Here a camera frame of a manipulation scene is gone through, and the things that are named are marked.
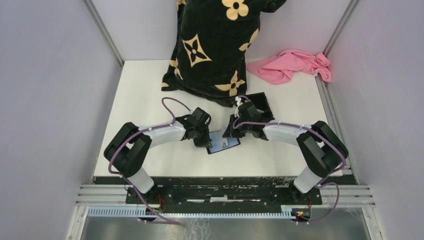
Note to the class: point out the black floral blanket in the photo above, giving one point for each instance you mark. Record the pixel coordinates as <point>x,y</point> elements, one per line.
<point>209,56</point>

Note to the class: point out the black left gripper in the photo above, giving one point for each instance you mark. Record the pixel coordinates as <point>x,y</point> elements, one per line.
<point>205,142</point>

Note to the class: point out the black plastic bin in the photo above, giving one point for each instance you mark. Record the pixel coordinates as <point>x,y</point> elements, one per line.
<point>261,103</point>

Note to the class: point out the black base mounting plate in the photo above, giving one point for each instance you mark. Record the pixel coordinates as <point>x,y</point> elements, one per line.
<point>227,195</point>

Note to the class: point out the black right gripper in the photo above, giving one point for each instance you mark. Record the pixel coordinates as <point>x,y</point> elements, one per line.
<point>230,132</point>

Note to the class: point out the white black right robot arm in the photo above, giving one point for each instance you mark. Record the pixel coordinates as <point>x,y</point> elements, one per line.
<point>323,151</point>

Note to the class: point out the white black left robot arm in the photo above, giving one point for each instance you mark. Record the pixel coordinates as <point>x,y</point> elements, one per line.
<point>128,149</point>

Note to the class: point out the white slotted cable duct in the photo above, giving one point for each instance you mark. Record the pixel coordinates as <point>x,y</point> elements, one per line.
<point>143,212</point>

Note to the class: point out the black leather card holder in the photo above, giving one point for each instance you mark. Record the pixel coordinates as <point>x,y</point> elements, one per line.
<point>215,138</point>

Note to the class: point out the pink cloth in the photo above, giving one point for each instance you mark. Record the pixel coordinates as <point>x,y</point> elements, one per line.
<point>279,69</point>

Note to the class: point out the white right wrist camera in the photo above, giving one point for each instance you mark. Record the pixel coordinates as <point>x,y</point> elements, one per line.
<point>239,100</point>

